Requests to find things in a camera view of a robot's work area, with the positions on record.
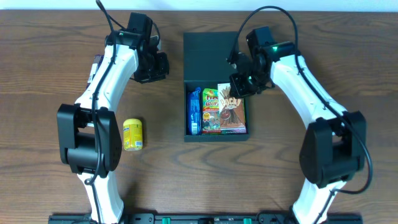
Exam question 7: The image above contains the brown Pocky box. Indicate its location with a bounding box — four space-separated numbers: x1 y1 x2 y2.
218 83 246 130

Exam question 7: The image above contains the dark green flip-lid box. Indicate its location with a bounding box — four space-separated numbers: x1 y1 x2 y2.
183 32 250 142

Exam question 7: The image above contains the blue cookie package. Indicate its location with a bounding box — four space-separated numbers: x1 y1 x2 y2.
187 87 201 135

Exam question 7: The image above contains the green gummy worms bag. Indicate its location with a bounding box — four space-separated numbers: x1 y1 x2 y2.
201 88 221 134

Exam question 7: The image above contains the yellow candy canister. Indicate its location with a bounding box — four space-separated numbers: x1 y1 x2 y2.
123 119 144 151

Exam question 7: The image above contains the yellow green Pretz box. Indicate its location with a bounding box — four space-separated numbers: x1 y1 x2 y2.
221 128 247 134

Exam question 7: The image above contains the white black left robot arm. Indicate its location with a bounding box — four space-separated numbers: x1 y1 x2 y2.
49 12 169 223

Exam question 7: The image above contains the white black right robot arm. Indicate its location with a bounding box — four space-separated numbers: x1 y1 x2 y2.
229 27 369 223

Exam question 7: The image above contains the purple candy bar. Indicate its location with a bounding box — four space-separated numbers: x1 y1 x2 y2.
86 54 104 88

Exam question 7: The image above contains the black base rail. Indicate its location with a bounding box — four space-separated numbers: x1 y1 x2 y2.
48 213 363 224

